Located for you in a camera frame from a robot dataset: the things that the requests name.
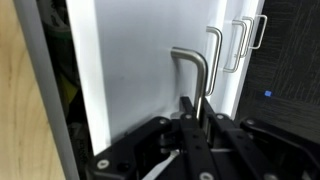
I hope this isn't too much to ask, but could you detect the white drawer with steel handle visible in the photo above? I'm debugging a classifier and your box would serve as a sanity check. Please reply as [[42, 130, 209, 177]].
[[204, 0, 234, 116], [65, 0, 221, 158], [221, 0, 249, 111], [248, 0, 269, 94], [239, 0, 258, 101]]

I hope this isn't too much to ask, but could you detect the white cabinet frame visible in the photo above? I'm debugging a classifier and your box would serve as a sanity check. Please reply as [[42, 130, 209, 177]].
[[12, 0, 82, 180]]

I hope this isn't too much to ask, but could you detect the yellow green item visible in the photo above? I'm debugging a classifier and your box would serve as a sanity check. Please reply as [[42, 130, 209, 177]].
[[61, 71, 81, 116]]

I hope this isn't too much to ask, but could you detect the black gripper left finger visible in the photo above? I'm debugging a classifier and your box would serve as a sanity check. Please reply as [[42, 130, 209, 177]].
[[86, 96, 219, 180]]

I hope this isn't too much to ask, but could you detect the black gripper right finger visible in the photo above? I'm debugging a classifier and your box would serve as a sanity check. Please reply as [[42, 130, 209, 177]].
[[201, 98, 320, 180]]

